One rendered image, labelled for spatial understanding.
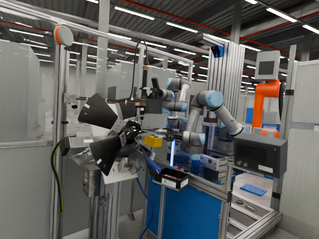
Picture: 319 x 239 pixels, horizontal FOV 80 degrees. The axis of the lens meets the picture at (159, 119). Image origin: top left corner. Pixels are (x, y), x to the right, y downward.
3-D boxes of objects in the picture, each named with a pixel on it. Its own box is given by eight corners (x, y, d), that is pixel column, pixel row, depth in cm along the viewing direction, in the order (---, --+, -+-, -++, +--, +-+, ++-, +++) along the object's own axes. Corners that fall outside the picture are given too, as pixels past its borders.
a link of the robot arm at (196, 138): (204, 146, 130) (205, 133, 130) (188, 144, 133) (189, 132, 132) (204, 143, 138) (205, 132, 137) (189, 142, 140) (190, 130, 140)
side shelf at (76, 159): (70, 158, 177) (71, 155, 177) (107, 154, 200) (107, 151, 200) (79, 166, 159) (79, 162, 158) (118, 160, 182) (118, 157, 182)
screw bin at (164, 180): (153, 181, 144) (154, 172, 143) (165, 175, 158) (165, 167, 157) (179, 190, 132) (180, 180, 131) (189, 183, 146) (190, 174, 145)
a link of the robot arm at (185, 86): (192, 87, 195) (186, 116, 159) (182, 86, 198) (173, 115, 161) (193, 77, 188) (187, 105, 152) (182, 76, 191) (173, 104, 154)
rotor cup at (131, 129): (119, 145, 132) (128, 136, 124) (114, 127, 138) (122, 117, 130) (137, 144, 141) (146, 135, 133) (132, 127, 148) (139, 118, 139)
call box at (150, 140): (144, 145, 192) (144, 134, 192) (151, 144, 199) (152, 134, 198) (153, 149, 180) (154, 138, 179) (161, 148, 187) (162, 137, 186)
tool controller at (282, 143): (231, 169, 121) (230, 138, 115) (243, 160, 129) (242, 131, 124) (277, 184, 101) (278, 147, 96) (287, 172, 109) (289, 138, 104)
